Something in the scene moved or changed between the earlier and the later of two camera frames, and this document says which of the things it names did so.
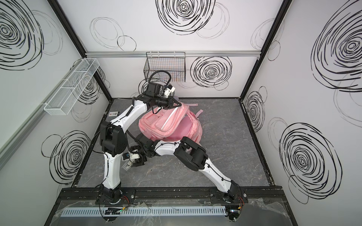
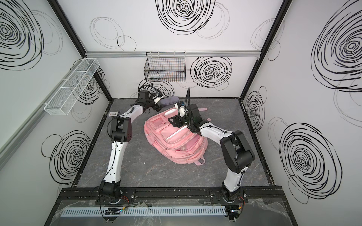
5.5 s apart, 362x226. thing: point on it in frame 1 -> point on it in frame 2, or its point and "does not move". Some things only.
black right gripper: x=138 y=159 -> x=188 y=110
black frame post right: x=283 y=8 does not move
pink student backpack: x=173 y=124 does not move
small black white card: x=112 y=114 does not move
